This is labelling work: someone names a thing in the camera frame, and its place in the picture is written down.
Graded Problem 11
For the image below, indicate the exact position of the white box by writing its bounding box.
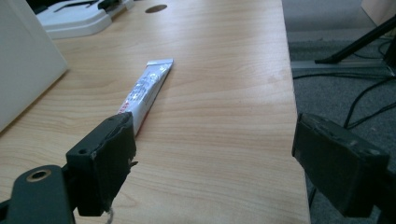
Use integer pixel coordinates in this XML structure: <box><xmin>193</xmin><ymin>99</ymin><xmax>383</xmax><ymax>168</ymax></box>
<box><xmin>0</xmin><ymin>0</ymin><xmax>69</xmax><ymax>133</ymax></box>

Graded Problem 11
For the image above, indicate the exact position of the black stand leg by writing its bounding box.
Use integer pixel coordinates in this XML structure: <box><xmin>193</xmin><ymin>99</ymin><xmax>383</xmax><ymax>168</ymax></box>
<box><xmin>314</xmin><ymin>14</ymin><xmax>396</xmax><ymax>65</ymax></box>

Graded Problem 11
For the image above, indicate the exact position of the black cable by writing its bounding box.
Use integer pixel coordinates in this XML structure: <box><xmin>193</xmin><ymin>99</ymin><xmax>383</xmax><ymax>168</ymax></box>
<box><xmin>292</xmin><ymin>72</ymin><xmax>394</xmax><ymax>80</ymax></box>
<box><xmin>343</xmin><ymin>76</ymin><xmax>396</xmax><ymax>129</ymax></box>

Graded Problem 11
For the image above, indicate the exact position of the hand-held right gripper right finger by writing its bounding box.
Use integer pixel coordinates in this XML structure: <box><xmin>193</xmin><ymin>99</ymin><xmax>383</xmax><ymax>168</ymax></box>
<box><xmin>291</xmin><ymin>112</ymin><xmax>390</xmax><ymax>218</ymax></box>

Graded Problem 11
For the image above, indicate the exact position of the grey floor rail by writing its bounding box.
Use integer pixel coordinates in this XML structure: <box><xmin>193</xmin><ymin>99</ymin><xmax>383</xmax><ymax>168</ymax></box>
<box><xmin>290</xmin><ymin>59</ymin><xmax>396</xmax><ymax>77</ymax></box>

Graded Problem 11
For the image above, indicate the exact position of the round desk cable hole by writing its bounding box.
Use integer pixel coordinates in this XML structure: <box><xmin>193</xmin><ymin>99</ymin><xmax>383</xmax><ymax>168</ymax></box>
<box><xmin>145</xmin><ymin>4</ymin><xmax>168</xmax><ymax>14</ymax></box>

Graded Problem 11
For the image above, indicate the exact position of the white plastic device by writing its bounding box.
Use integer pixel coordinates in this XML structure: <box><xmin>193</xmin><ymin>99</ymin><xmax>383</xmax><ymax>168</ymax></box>
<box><xmin>25</xmin><ymin>0</ymin><xmax>135</xmax><ymax>40</ymax></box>

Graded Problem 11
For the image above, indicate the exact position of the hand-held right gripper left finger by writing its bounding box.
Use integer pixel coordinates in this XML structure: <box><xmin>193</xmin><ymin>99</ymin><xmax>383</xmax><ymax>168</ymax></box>
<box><xmin>65</xmin><ymin>111</ymin><xmax>139</xmax><ymax>217</ymax></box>

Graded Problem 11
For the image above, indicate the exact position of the white squeeze tube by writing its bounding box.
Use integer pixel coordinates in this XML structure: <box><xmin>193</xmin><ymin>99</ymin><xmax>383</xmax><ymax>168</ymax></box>
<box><xmin>117</xmin><ymin>58</ymin><xmax>175</xmax><ymax>136</ymax></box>

